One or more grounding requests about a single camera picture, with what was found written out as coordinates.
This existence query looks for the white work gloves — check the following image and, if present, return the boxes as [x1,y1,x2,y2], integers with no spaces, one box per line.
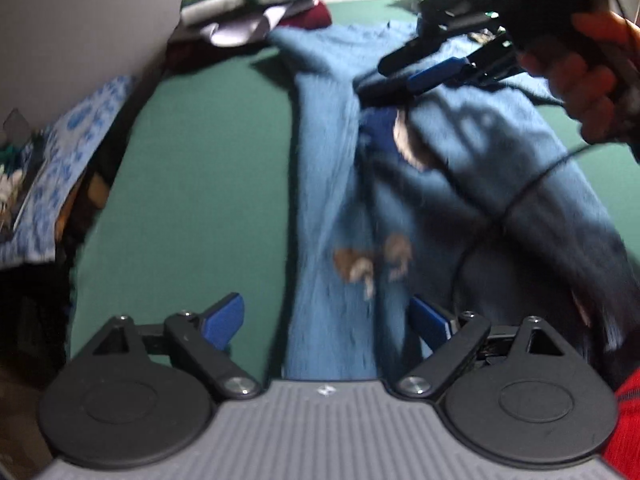
[0,167,25,232]

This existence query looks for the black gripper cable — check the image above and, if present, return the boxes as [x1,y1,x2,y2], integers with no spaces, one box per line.
[449,140,609,321]

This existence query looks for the white folded garment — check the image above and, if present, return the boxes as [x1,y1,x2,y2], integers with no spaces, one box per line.
[198,2,312,48]

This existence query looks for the dark red folded garment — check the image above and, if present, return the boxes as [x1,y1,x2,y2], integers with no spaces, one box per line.
[164,0,332,74]

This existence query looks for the person's right hand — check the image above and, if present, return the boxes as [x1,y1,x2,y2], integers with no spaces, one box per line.
[518,11,639,144]

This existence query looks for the blue patterned white cloth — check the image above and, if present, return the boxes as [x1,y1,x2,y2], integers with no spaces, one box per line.
[1,76,136,269]

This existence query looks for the blue knit sweater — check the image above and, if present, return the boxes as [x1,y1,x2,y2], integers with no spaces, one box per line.
[270,22,639,380]

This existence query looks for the red sleeve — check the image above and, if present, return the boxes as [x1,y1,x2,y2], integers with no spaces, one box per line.
[603,370,640,480]

